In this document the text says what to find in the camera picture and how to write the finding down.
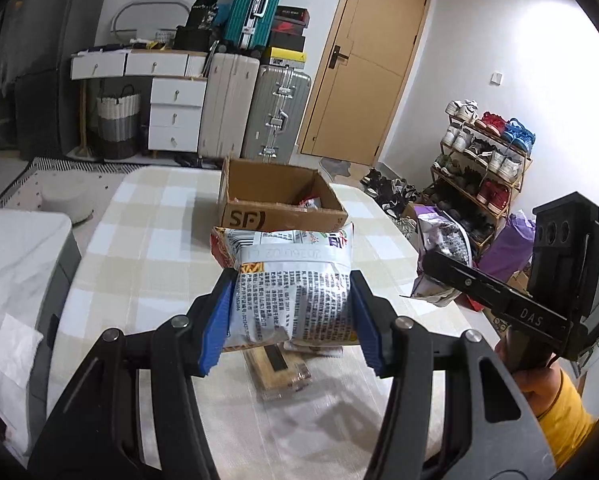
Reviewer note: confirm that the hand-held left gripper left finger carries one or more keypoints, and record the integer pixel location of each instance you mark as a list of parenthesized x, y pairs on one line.
[(217, 320)]

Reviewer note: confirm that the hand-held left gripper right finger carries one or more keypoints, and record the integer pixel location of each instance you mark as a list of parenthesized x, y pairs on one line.
[(367, 325)]

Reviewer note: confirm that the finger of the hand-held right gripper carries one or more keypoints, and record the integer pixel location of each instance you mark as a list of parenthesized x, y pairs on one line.
[(459, 277)]

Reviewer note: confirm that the purple snack packet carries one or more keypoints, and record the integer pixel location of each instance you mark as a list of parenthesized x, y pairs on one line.
[(442, 240)]

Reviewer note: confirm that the white printed snack packet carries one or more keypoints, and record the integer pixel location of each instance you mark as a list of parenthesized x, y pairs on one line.
[(289, 290)]

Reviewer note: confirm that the clear cracker packet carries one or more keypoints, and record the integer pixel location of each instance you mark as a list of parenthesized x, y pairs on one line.
[(279, 375)]

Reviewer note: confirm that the brown cardboard box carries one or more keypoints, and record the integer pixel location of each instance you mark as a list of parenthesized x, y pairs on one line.
[(244, 217)]

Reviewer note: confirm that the person's right hand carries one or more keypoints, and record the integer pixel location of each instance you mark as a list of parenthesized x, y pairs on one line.
[(532, 382)]

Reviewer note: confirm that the purple bag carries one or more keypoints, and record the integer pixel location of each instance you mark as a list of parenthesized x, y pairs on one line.
[(509, 250)]

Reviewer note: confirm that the assorted sneakers group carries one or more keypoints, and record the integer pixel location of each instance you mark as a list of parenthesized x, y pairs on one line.
[(494, 192)]

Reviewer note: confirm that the wooden shoe rack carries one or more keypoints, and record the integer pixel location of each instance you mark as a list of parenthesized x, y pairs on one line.
[(523, 175)]

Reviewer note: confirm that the pile of black white shoes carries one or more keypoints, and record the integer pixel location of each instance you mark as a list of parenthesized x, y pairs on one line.
[(389, 192)]

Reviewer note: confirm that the red white snack packet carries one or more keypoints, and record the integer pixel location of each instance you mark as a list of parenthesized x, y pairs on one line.
[(310, 203)]

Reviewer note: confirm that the grey door mat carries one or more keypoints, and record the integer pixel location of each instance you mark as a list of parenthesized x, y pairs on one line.
[(334, 167)]

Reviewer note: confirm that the grey round pouf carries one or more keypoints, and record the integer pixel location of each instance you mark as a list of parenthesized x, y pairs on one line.
[(67, 200)]

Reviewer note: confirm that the white paper sheet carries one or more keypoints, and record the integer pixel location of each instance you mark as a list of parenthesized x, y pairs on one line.
[(14, 350)]

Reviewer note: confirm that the white marble side table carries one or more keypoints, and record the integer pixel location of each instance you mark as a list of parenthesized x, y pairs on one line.
[(24, 250)]

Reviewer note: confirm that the beige suitcase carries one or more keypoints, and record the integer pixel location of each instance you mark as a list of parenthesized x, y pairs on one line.
[(227, 105)]

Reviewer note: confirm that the silver suitcase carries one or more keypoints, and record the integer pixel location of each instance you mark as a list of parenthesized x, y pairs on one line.
[(279, 110)]

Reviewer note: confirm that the woven laundry basket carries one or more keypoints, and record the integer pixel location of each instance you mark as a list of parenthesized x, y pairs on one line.
[(114, 120)]

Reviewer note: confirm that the white drawer dresser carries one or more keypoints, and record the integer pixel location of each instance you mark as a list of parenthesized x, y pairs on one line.
[(177, 92)]

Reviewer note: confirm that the wooden door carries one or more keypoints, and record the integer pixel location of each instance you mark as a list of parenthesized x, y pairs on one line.
[(374, 60)]

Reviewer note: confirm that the patterned floor rug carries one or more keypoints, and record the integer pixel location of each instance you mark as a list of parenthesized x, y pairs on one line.
[(24, 180)]

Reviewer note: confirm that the yellow box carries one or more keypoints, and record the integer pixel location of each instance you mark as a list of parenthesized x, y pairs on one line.
[(284, 56)]

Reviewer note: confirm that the black case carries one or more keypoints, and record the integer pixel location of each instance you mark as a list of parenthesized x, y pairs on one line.
[(194, 39)]

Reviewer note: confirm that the small striped box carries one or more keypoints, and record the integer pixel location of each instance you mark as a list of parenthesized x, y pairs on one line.
[(163, 36)]

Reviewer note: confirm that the black shoebox red print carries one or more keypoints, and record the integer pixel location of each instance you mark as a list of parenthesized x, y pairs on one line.
[(289, 27)]

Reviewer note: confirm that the black printed bag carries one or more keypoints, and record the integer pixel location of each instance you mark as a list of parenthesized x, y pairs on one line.
[(203, 10)]

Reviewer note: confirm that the dark grey refrigerator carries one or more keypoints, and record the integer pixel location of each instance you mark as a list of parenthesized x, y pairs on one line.
[(39, 60)]

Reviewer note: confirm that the teal suitcase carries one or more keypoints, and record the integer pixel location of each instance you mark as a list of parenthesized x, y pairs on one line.
[(249, 5)]

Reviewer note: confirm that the white light switch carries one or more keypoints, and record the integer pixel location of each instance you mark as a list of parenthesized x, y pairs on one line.
[(496, 78)]

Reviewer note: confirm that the white oval mirror frame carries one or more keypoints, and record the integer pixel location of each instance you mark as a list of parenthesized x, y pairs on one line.
[(122, 10)]

